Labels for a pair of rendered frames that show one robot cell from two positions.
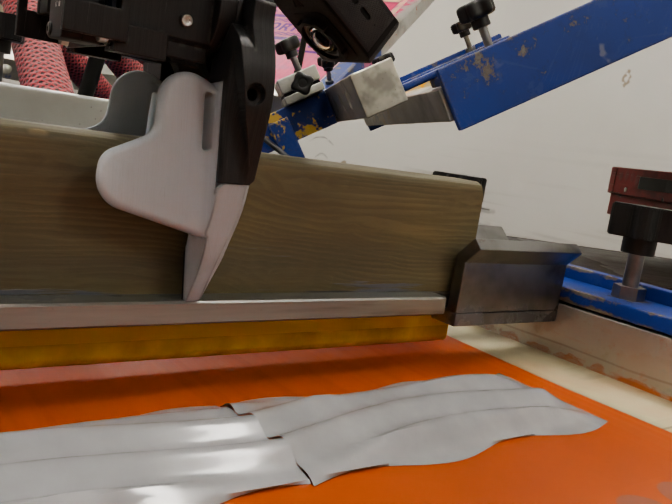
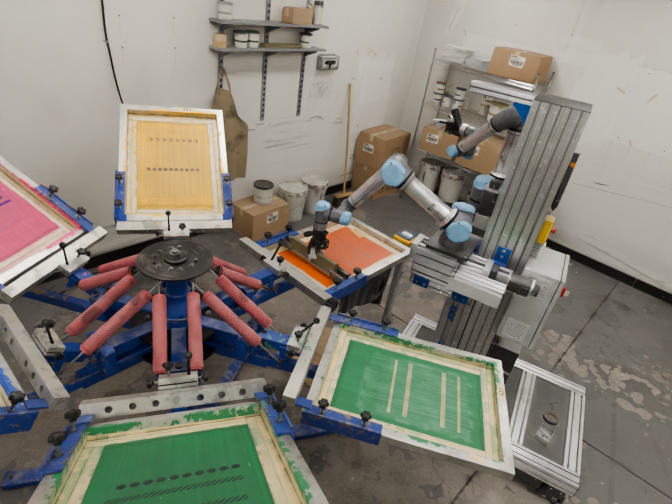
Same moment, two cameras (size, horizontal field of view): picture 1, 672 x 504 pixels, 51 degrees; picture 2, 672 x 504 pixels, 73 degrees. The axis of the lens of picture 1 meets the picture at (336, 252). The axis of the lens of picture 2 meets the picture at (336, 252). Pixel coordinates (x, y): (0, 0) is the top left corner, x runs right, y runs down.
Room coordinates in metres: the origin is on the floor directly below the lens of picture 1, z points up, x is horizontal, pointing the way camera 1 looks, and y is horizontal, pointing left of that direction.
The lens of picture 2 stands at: (0.72, 2.19, 2.38)
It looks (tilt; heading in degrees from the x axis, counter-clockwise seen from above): 31 degrees down; 256
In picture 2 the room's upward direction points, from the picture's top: 10 degrees clockwise
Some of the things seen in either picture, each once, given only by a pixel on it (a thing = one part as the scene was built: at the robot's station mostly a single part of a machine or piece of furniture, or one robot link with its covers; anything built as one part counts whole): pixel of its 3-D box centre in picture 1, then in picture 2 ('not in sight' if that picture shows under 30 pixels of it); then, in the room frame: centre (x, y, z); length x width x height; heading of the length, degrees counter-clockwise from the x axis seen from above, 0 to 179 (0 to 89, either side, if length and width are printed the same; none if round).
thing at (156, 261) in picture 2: not in sight; (181, 368); (0.98, 0.58, 0.67); 0.39 x 0.39 x 1.35
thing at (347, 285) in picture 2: not in sight; (345, 287); (0.16, 0.30, 0.97); 0.30 x 0.05 x 0.07; 38
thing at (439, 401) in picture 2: not in sight; (380, 362); (0.14, 0.92, 1.05); 1.08 x 0.61 x 0.23; 158
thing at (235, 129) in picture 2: not in sight; (223, 127); (0.91, -1.94, 1.06); 0.53 x 0.07 x 1.05; 38
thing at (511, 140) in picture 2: not in sight; (507, 152); (-0.80, -0.18, 1.63); 0.15 x 0.12 x 0.55; 27
